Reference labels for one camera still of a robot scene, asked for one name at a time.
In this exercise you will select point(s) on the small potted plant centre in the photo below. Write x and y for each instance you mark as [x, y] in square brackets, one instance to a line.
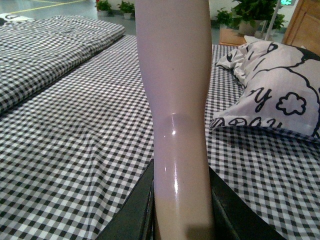
[127, 8]

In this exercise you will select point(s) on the white cartoon print pillow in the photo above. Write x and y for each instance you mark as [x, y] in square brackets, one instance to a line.
[281, 88]

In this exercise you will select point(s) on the small potted plant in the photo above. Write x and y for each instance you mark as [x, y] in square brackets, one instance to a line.
[103, 8]
[127, 8]

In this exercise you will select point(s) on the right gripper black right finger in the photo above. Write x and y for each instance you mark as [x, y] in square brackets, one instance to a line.
[233, 219]

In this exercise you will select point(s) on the potted green plant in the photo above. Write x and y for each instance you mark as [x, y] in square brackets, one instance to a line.
[249, 14]

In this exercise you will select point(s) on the black white checkered bedsheet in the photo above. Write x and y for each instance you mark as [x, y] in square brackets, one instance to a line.
[71, 155]

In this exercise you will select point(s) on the folded checkered blanket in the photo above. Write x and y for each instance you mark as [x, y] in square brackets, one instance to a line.
[36, 53]

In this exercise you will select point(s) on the wooden cabinet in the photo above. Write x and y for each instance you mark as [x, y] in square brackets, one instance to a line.
[304, 27]

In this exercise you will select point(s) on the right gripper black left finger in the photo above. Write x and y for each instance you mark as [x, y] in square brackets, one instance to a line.
[135, 219]

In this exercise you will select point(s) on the small potted plant left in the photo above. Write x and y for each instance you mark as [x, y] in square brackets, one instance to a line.
[103, 8]

